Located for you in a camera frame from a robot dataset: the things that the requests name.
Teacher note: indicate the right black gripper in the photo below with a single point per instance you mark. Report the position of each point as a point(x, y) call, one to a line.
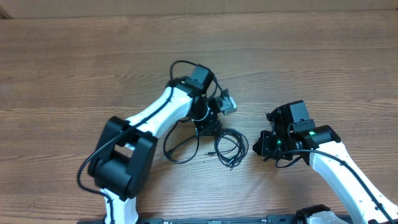
point(263, 149)

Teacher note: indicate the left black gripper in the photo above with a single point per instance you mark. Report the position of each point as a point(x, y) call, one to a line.
point(208, 126)

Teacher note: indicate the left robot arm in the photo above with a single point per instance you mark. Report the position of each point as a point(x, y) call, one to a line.
point(121, 162)

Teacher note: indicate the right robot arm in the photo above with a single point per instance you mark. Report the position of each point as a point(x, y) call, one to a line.
point(294, 135)

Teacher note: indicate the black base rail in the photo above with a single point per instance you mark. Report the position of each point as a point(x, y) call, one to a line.
point(258, 220)

